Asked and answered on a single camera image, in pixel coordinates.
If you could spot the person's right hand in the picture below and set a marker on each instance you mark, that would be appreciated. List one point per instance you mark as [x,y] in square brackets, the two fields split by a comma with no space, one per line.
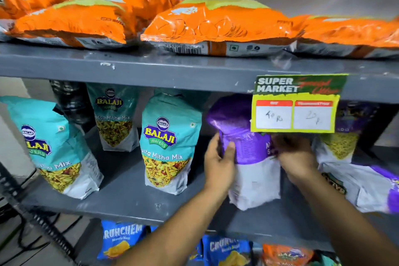
[297,159]

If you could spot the person's left hand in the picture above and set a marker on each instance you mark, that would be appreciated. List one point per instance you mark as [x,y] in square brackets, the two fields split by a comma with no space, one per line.
[218,172]

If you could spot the person's left thumb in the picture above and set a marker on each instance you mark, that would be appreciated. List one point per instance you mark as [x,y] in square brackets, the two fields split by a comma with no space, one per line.
[230,153]

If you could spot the person's right fingers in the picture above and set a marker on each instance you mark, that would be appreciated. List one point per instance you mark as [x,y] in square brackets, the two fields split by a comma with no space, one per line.
[288,142]

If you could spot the purple and white snack packet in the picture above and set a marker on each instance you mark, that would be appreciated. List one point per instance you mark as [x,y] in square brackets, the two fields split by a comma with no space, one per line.
[249,138]
[343,144]
[364,188]

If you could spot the person's right forearm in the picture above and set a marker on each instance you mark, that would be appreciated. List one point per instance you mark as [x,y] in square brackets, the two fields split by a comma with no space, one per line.
[339,222]

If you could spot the person's left forearm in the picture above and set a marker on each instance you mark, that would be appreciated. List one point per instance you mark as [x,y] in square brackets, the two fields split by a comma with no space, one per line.
[174,231]

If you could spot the green and yellow price label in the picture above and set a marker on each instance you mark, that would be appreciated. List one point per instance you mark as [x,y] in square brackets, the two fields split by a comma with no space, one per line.
[296,110]

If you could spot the teal snack mix packet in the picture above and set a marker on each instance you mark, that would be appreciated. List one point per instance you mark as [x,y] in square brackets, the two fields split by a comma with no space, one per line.
[170,141]
[115,119]
[46,147]

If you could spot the grey metal shelf rack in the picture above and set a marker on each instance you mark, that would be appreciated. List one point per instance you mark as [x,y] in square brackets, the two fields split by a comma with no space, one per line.
[187,72]

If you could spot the blue chips packet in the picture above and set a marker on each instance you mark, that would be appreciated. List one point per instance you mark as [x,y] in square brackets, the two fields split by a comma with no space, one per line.
[197,253]
[120,239]
[226,250]

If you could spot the small orange snack packet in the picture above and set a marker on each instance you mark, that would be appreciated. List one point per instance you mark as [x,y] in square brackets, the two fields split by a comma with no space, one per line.
[285,256]

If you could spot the small green snack packet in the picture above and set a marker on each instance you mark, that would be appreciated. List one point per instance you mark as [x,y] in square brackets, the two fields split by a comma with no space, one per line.
[325,261]

